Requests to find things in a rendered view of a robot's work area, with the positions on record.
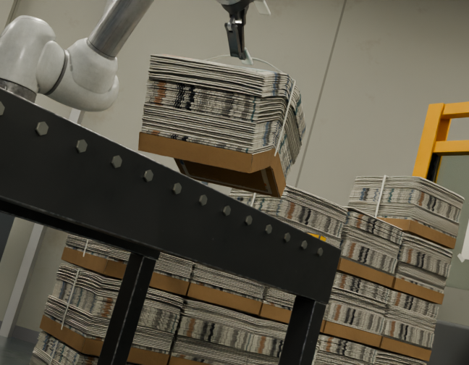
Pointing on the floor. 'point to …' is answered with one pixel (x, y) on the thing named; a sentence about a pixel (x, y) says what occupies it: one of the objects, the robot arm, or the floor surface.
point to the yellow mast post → (424, 164)
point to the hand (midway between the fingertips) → (255, 35)
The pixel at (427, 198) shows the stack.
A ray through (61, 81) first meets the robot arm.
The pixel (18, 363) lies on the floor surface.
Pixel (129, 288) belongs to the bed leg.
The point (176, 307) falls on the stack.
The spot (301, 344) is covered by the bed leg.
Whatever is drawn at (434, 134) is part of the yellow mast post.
